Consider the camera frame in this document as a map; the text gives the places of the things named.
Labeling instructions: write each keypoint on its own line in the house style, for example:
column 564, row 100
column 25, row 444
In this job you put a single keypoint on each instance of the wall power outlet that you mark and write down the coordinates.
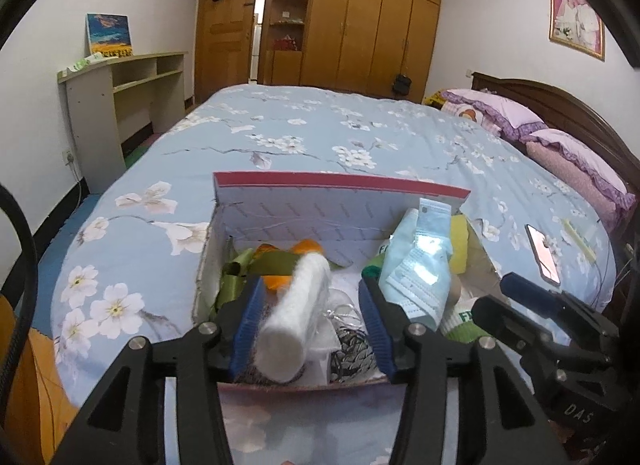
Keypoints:
column 68, row 157

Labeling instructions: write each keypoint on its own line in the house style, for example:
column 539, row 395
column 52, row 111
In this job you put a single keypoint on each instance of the tan round plush ball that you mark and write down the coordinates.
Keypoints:
column 455, row 291

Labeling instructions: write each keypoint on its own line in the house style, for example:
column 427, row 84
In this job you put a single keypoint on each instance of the smartphone on bed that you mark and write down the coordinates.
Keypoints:
column 543, row 256

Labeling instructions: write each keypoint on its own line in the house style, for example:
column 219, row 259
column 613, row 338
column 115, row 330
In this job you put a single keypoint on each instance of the pink cardboard box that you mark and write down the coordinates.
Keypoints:
column 349, row 215

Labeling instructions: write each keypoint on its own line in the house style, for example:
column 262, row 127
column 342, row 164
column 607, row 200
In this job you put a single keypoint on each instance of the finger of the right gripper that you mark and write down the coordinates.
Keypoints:
column 530, row 295

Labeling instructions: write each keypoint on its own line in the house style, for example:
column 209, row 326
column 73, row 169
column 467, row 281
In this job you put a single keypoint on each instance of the yellow white comb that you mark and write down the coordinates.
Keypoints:
column 576, row 238

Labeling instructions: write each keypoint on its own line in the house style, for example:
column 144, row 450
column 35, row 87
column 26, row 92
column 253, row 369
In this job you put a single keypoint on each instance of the blue landscape picture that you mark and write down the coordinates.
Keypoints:
column 108, row 34

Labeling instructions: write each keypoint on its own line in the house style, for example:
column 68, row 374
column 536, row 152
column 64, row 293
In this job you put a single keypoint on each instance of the light blue mask pack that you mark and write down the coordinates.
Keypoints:
column 415, row 274

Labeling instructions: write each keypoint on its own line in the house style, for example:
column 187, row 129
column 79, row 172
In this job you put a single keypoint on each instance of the wooden wardrobe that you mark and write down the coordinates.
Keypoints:
column 345, row 45

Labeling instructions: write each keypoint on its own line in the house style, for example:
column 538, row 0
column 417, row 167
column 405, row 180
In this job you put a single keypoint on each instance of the black wave pattern pouch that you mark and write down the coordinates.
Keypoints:
column 354, row 360

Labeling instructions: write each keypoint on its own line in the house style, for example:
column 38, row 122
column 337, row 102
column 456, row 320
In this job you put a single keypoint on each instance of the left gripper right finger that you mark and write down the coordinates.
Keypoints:
column 385, row 323

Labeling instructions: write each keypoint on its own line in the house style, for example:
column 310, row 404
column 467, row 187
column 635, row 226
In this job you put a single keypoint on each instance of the dark wooden headboard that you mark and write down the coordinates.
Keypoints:
column 561, row 110

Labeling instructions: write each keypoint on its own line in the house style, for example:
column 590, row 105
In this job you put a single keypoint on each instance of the wooden door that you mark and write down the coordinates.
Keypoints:
column 224, row 33

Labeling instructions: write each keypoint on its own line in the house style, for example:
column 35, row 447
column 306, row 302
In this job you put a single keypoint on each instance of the white bone plush toy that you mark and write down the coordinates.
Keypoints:
column 339, row 311

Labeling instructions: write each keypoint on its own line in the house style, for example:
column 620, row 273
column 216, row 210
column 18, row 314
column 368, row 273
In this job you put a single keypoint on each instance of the blue floral bedspread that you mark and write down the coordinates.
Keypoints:
column 144, row 374

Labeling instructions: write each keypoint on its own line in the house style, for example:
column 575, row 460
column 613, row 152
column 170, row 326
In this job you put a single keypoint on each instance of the framed wall photo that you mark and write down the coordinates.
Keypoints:
column 575, row 24

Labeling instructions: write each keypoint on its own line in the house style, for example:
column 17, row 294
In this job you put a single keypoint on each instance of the beige shelf desk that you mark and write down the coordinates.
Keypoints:
column 109, row 102

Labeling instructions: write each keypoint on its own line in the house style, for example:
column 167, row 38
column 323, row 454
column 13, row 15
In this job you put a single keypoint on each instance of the orange cloth bundle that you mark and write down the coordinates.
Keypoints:
column 276, row 265

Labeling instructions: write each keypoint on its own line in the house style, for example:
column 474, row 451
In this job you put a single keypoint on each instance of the green white box on desk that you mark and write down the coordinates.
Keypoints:
column 84, row 63

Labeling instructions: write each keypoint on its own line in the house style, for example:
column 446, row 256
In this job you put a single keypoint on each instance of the white towel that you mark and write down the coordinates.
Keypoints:
column 298, row 310

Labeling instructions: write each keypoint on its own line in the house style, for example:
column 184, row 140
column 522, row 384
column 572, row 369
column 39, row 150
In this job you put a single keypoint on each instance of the near pink pillow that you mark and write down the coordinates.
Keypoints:
column 583, row 170

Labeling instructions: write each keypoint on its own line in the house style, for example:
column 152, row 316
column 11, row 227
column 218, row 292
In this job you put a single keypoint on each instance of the far purple pillow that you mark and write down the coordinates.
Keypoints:
column 496, row 113

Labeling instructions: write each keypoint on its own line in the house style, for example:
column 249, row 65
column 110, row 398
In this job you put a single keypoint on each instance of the black bag on floor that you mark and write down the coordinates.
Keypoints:
column 401, row 86

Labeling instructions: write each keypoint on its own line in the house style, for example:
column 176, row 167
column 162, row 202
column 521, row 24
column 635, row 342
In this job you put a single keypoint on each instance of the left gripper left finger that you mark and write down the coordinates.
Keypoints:
column 238, row 322

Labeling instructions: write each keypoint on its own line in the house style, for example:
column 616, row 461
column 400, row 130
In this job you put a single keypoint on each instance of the green white sock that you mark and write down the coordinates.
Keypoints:
column 458, row 325
column 379, row 267

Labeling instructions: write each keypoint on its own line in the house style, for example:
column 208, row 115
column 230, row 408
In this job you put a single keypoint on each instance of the yellow sponge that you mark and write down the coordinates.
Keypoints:
column 459, row 237

